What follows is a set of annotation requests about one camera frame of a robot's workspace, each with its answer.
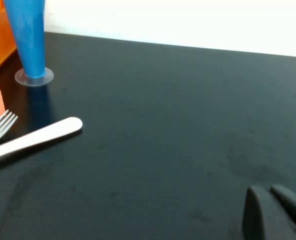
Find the blue cone with clear base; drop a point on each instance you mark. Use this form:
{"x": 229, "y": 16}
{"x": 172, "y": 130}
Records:
{"x": 30, "y": 37}

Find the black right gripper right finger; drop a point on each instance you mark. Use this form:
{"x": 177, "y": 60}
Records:
{"x": 293, "y": 203}

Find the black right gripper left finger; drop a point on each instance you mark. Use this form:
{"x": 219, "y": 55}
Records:
{"x": 262, "y": 217}

